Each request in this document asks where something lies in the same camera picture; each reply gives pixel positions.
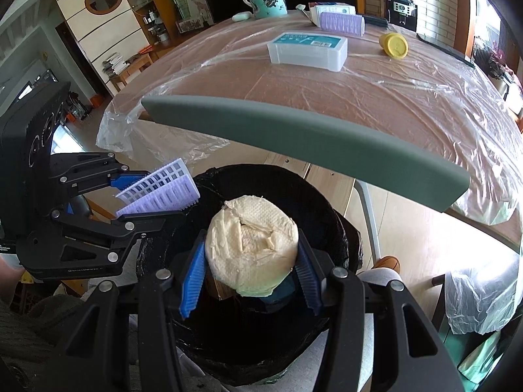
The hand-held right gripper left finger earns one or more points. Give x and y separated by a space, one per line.
192 281

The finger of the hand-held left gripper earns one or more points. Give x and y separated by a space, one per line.
122 228
120 181

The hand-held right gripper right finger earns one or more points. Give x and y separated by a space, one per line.
308 281

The purple hair roller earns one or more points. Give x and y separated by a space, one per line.
163 192
341 22

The crushed toilet paper roll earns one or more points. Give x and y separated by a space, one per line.
249 245

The black trash bin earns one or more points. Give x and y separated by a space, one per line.
253 335

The person's leg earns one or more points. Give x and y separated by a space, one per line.
302 379

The small wooden side table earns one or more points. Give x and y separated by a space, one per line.
135 67

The stack of papers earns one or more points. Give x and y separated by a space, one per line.
114 64

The shelf with bottles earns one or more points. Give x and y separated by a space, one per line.
153 24

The clear plastic bag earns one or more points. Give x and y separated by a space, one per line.
482 294

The giraffe picture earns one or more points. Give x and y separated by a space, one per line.
198 8

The white earbuds case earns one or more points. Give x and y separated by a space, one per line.
241 16

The clear plastic table cover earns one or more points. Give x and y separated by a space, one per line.
408 90

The clear box with teal label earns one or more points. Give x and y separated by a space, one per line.
306 53

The turquoise butterfly mug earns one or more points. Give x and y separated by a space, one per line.
267 4

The yellow lidded bottle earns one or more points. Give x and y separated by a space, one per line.
394 45

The blue and white carton box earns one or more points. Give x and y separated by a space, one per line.
331 9

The black coffee machine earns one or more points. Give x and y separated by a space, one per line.
402 8

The floral picture frame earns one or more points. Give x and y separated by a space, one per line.
190 25

